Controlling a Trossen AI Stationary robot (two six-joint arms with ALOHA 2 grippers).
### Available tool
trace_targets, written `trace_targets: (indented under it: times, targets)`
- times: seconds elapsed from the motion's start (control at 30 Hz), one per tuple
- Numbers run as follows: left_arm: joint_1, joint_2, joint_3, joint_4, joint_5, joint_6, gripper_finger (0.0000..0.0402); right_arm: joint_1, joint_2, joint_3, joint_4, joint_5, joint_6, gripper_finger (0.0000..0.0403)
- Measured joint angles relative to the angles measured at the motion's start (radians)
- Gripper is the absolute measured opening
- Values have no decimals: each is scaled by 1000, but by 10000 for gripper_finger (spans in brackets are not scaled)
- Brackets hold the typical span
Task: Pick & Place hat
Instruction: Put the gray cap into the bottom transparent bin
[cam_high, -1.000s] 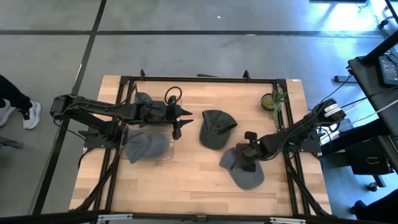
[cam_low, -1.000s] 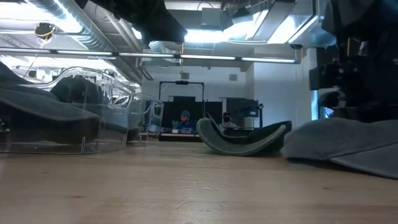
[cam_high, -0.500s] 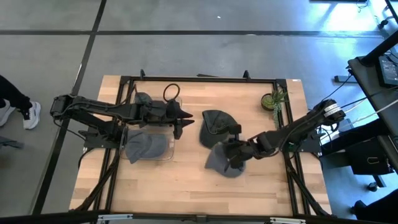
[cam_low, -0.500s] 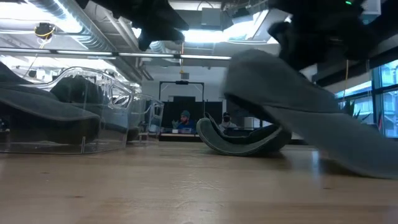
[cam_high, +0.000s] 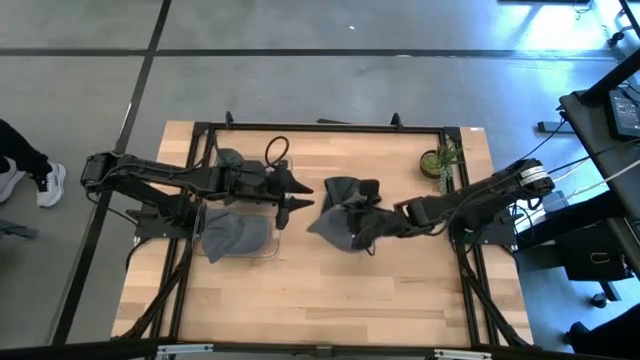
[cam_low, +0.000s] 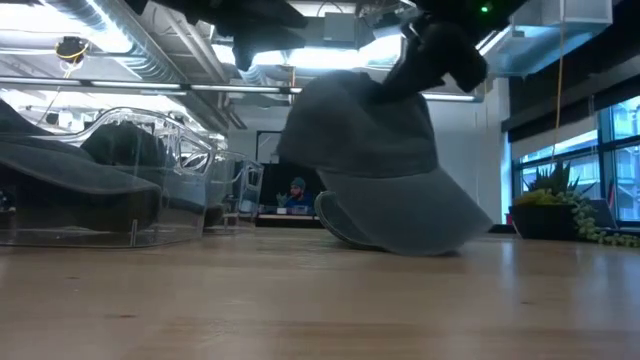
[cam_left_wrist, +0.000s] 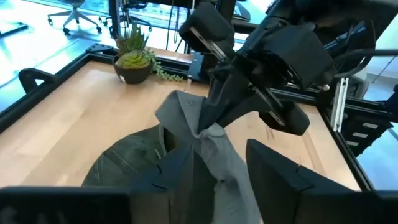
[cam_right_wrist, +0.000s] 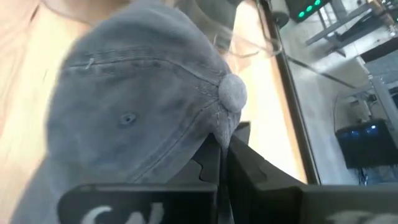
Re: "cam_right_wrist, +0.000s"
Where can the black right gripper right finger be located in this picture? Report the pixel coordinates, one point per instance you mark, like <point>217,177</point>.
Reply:
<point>280,202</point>

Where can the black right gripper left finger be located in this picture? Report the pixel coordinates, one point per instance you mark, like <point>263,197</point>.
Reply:
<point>174,202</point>

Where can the grey denim baseball cap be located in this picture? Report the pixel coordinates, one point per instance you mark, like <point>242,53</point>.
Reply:
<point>140,93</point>

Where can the black computer with blue lights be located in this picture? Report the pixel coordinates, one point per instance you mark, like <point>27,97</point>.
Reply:
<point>367,146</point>

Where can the clear plastic bin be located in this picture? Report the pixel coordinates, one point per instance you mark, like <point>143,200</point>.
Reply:
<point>224,37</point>

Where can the black device with green lights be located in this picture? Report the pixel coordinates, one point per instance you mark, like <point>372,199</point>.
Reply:
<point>298,9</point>

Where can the black table frame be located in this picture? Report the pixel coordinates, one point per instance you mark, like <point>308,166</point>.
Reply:
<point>295,102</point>

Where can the grey desk frame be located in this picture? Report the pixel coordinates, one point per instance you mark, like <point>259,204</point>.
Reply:
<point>335,28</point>

